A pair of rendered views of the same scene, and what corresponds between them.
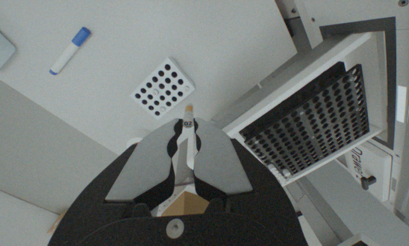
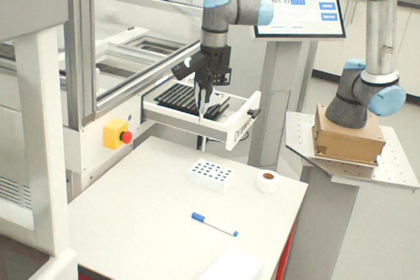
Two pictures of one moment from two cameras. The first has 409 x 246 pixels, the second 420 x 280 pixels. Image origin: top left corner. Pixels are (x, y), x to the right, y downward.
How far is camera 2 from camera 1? 126 cm
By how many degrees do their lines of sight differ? 48
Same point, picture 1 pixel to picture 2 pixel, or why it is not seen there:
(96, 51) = (204, 213)
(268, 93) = (182, 120)
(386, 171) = not seen: hidden behind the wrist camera
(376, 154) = not seen: hidden behind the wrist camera
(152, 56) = (192, 188)
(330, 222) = (273, 55)
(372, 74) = (152, 95)
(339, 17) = (139, 114)
